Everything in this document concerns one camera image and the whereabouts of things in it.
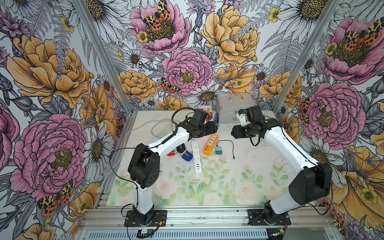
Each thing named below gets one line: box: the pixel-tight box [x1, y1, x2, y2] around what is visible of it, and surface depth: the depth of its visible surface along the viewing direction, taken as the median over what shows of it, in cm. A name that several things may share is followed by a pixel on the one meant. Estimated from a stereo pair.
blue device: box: [181, 150, 194, 162], surface depth 96 cm
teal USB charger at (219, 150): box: [215, 146, 223, 155], surface depth 101 cm
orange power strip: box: [203, 133, 220, 157], surface depth 101 cm
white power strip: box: [191, 140, 203, 174], surface depth 96 cm
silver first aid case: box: [215, 93, 255, 124], surface depth 111 cm
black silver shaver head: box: [176, 143, 186, 153], surface depth 99 cm
